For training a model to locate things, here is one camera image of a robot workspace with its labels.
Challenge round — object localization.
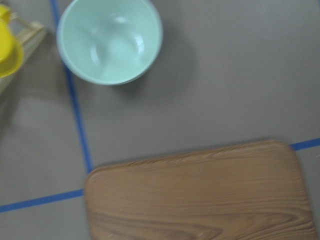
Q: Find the brown wooden tray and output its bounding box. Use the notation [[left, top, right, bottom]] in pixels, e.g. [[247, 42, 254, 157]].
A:
[[84, 140, 318, 240]]

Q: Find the mint green bowl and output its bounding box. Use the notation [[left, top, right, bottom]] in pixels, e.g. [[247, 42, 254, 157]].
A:
[[56, 0, 164, 86]]

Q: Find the wooden cup rack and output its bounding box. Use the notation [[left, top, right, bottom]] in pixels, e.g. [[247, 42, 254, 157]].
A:
[[0, 13, 47, 93]]

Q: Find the yellow cup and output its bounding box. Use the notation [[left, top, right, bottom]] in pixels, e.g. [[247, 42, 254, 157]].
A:
[[0, 4, 24, 78]]

